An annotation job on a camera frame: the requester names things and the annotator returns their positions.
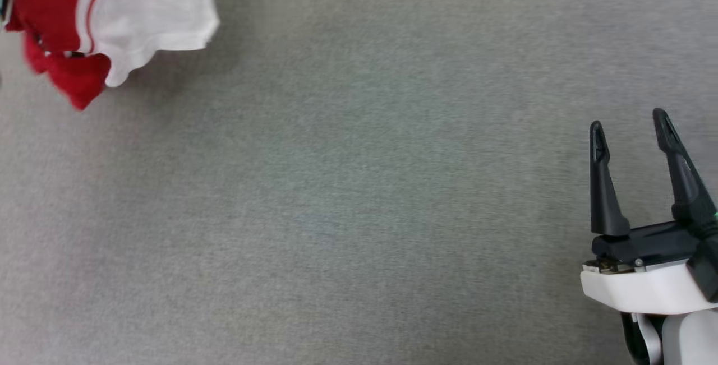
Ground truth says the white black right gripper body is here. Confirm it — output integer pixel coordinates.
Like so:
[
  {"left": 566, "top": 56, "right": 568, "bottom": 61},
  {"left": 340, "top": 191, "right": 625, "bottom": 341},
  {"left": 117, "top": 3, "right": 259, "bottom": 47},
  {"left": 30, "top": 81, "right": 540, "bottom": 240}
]
[{"left": 581, "top": 221, "right": 718, "bottom": 316}]

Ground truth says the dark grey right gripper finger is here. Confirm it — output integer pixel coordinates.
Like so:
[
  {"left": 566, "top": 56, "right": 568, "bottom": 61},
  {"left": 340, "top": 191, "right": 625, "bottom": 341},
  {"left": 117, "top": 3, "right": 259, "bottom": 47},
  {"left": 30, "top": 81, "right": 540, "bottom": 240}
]
[
  {"left": 589, "top": 121, "right": 630, "bottom": 237},
  {"left": 652, "top": 108, "right": 718, "bottom": 238}
]

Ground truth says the red and white basketball jersey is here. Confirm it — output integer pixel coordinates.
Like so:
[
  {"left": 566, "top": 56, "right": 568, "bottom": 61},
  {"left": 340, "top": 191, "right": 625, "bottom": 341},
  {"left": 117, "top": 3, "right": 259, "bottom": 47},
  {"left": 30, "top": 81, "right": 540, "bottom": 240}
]
[{"left": 0, "top": 0, "right": 220, "bottom": 111}]

